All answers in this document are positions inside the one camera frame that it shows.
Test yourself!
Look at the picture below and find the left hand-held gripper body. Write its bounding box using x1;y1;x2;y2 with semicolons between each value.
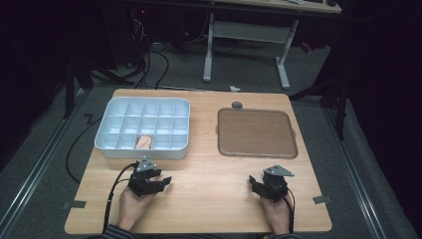
126;157;159;198

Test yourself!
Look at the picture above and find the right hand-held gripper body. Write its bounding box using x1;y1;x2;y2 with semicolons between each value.
260;164;296;204

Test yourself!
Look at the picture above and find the beige sock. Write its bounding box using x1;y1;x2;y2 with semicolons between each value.
134;133;154;150

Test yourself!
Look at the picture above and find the white divided storage box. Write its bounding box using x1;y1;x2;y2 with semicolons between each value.
94;96;192;160

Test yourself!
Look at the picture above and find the person's left hand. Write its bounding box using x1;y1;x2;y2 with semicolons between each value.
116;175;167;232

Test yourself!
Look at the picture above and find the person's right hand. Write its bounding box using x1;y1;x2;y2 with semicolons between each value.
259;194;294;236

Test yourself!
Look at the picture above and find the brown tray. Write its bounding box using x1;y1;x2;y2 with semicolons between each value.
216;107;300;159

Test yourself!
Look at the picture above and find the grey tape piece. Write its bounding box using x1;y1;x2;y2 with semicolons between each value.
63;199;88;210
313;194;332;205

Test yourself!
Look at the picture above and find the black stand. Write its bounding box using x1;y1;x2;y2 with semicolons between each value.
62;54;135;120
288;74;351;141

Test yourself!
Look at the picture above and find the white-legged desk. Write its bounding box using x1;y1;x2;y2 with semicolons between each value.
201;0;343;92

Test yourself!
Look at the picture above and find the right hand-held gripper cable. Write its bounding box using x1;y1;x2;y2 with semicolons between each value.
277;186;297;235

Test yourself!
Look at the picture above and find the black floor cable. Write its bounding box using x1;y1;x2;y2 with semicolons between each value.
65;114;103;185

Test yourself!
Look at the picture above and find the metal floor rail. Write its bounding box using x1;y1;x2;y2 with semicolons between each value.
0;89;90;233
321;105;388;239

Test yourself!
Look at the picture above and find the bundle of black cables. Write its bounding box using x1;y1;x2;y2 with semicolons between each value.
129;14;170;91

